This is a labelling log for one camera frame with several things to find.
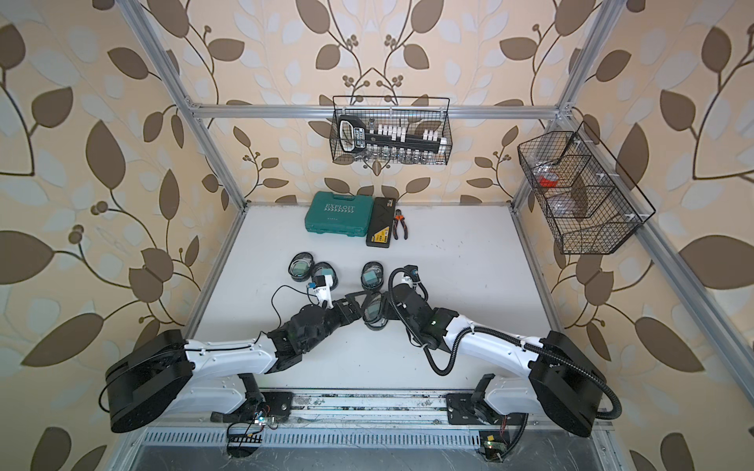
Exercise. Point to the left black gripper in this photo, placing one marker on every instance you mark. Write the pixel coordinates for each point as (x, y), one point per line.
(354, 314)

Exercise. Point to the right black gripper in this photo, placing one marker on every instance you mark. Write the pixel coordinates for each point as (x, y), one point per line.
(389, 308)

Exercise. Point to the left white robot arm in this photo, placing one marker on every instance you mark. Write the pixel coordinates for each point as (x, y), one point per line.
(170, 374)

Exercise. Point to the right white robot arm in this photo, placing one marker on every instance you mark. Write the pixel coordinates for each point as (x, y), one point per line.
(548, 375)

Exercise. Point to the black yellow-label case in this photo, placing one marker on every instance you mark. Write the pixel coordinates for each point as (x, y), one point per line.
(380, 229)

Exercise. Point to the green plastic tool case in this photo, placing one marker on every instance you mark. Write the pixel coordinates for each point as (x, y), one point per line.
(339, 214)

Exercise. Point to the orange black pliers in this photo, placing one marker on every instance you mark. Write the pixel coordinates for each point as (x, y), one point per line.
(399, 225)

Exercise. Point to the black socket set holder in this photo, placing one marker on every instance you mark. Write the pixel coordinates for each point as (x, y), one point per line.
(355, 135)

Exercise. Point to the red item in basket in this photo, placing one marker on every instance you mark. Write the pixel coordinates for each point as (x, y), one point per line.
(546, 176)

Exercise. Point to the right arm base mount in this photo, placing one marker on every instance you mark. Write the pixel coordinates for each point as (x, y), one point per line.
(465, 408)

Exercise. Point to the aluminium front rail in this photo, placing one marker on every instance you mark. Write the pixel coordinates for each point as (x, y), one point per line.
(393, 406)

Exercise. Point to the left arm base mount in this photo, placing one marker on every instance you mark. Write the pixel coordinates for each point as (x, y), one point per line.
(274, 407)

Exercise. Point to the back wire basket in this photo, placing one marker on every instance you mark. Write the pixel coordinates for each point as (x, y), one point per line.
(411, 109)

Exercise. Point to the wire basket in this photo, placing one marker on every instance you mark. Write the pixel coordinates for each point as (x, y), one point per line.
(597, 205)
(411, 109)

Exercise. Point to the right wire basket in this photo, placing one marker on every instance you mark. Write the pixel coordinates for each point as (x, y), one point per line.
(597, 205)

